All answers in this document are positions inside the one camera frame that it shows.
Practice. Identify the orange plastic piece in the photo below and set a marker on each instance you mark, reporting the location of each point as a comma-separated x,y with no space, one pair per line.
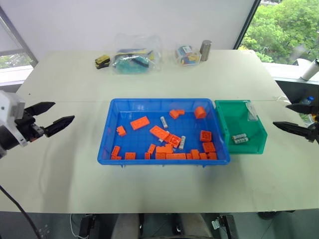
175,113

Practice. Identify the water bottle with blue cap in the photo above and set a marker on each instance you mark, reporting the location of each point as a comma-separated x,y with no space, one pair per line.
307,100

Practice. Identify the dark rounded shape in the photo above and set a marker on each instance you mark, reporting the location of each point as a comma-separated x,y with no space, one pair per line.
87,225

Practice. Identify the rounded orange block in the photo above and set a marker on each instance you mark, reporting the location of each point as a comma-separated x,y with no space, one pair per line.
200,112

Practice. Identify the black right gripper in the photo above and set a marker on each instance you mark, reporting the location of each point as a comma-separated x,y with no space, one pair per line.
314,129

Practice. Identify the grey metal cylinder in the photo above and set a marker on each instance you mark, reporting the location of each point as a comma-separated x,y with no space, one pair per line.
205,51

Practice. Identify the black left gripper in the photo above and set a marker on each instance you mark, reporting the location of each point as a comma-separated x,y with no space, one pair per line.
28,127

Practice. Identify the small orange block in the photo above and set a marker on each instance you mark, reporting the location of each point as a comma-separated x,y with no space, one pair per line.
121,131
147,156
203,156

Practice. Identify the narrow orange block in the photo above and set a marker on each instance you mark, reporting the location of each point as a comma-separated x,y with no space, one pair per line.
151,148

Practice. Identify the green plastic bin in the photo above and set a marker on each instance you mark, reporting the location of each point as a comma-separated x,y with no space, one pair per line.
236,119

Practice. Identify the black table clamp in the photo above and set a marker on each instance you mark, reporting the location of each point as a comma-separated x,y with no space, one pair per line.
225,226

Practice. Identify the long flat orange block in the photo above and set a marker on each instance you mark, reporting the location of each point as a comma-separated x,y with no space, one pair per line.
140,123
159,132

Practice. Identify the square orange block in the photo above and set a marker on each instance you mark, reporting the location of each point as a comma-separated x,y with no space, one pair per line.
205,136

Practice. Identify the white cylinder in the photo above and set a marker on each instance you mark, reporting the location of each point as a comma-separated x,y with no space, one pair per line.
310,70

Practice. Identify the blue plastic tray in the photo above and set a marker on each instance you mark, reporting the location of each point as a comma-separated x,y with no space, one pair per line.
139,109

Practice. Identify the small clear container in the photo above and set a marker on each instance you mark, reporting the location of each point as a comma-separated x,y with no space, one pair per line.
188,56

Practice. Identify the clear plastic bag with items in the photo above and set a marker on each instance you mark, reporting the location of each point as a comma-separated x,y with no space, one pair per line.
134,59

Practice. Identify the clear label card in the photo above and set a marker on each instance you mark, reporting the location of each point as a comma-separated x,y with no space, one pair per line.
252,112

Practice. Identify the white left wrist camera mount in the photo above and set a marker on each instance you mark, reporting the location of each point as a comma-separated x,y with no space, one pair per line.
10,104

